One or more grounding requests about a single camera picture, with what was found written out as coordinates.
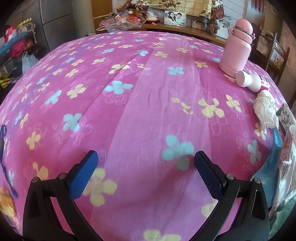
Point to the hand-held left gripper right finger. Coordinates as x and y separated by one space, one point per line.
208 176

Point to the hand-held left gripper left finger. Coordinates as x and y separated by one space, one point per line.
83 176

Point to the white tissue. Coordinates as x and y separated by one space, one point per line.
266 109

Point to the white cartoon milk carton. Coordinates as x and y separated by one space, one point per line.
288 115

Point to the light blue plastic bag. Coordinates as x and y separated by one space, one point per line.
270 166

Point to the white snack packet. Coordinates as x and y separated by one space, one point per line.
286 166

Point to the pink floral bed sheet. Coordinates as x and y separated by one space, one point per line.
138 104

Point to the white red-label medicine bottle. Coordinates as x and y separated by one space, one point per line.
252 81

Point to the white plastic bag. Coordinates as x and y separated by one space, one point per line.
29 62

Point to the pink insulated bottle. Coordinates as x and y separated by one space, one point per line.
235 51

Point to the wooden rack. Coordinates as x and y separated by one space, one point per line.
275 53

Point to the wooden headboard shelf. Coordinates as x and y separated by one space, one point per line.
185 31

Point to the pile of colourful bags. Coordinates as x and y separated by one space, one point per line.
16 44

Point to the grey refrigerator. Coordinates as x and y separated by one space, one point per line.
57 20

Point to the framed couple photo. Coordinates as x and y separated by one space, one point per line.
175 18

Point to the pile of household clutter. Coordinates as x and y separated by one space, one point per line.
124 18

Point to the small wooden photo frame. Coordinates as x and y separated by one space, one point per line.
198 24

